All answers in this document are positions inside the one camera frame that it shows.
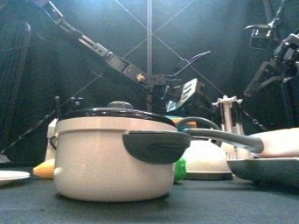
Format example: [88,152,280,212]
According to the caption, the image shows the white plate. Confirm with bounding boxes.
[0,170,32,186]

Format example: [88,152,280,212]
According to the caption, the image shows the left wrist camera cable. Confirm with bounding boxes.
[172,51,211,77]

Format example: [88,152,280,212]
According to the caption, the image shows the yellow toy food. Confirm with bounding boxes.
[32,157,56,180]

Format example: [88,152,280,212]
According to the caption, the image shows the orange toy food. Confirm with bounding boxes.
[171,116,199,130]

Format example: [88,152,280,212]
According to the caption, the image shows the white rack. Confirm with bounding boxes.
[44,117,60,162]

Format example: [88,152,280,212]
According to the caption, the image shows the thin diagonal brace wire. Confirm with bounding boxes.
[112,0,271,133]
[0,0,196,155]

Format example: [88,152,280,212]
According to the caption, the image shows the black pot lid with knob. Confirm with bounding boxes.
[57,101,177,128]

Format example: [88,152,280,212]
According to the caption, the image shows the white kettle with grey handle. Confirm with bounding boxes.
[175,115,235,181]

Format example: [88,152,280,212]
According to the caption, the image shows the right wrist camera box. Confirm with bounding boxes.
[244,24,275,51]

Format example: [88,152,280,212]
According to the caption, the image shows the white utensil stand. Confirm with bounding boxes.
[211,94,245,160]

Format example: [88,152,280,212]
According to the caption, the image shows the black knobbed piece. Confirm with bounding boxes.
[69,96,85,111]

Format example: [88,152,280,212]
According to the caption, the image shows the black upright rod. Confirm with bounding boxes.
[53,95,61,119]

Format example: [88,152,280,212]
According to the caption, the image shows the vertical metal frame pole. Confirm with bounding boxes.
[145,0,155,112]

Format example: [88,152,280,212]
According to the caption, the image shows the white pot with grey handle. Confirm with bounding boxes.
[51,116,192,204]

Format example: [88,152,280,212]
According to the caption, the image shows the green toy food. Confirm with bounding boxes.
[172,157,188,182]

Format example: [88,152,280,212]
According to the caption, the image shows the white saucepan with grey handle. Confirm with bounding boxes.
[181,127,299,159]

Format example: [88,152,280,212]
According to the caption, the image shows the black frame post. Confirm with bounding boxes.
[279,80,295,127]

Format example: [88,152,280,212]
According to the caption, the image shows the black hanging utensil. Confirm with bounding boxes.
[232,101,241,133]

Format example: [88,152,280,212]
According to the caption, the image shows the grey frying pan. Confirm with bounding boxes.
[227,157,299,188]

